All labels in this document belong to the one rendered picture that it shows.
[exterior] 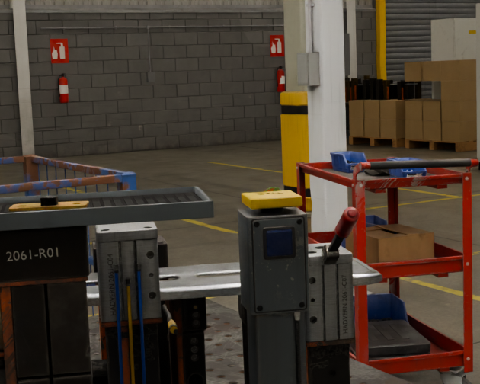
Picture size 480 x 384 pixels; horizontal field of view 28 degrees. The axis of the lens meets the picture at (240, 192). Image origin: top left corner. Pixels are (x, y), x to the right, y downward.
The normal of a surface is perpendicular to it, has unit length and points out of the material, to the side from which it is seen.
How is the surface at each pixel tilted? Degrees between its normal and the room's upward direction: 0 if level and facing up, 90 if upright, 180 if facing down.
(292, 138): 90
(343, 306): 90
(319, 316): 90
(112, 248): 90
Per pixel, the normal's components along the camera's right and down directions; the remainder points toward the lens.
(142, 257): 0.17, 0.11
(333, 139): 0.48, 0.09
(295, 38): -0.88, 0.09
